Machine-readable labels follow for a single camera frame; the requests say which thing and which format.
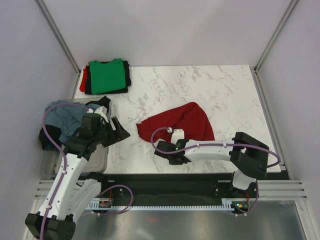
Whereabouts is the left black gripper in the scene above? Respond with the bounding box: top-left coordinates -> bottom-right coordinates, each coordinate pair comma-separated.
93,116 -> 130,148

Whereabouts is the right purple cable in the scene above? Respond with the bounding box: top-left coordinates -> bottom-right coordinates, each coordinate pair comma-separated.
150,126 -> 281,218

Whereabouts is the aluminium rail front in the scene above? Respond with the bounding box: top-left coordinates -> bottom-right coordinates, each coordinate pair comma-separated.
33,178 -> 308,201

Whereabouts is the purple cable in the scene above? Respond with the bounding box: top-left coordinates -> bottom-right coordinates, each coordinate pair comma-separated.
150,126 -> 281,218
39,102 -> 135,240

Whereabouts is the white slotted cable duct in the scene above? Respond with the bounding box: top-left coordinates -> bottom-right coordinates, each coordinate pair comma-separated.
85,198 -> 235,211

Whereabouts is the black t shirt in bin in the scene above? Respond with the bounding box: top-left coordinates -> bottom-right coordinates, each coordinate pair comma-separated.
38,96 -> 111,151

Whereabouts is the grey plastic bin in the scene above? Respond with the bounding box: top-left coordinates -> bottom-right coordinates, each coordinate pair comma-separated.
39,97 -> 113,180

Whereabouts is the aluminium frame post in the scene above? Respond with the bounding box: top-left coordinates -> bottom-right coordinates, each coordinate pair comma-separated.
252,0 -> 300,75
34,0 -> 81,76

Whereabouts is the dark red t shirt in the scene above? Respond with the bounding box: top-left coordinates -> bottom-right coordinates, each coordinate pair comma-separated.
136,102 -> 215,142

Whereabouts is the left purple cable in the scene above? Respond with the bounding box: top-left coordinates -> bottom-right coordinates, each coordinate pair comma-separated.
39,102 -> 135,240

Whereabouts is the left aluminium frame post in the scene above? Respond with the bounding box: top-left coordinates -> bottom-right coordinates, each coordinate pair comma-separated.
34,0 -> 81,76

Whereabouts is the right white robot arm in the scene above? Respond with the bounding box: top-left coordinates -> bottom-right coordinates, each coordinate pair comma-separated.
153,132 -> 270,197

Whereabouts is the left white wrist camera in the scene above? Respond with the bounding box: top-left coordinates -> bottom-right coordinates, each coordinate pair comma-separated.
87,106 -> 110,123

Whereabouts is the grey blue t shirt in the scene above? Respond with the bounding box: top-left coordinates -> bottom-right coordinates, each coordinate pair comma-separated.
44,100 -> 102,146

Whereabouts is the folded red t shirt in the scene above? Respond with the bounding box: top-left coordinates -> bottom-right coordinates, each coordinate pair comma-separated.
79,65 -> 88,93

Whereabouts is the right aluminium frame post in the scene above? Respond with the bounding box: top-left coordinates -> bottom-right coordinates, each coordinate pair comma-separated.
252,0 -> 300,75

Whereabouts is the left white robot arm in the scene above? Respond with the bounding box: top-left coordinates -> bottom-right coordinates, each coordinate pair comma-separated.
25,113 -> 130,240

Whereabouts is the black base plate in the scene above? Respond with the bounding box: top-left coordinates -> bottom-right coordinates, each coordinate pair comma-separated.
77,172 -> 260,208

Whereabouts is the folded black t shirt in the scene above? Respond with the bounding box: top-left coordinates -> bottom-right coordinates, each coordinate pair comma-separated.
84,60 -> 132,95

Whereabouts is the folded green t shirt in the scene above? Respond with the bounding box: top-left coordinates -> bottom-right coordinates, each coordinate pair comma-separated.
88,58 -> 126,95

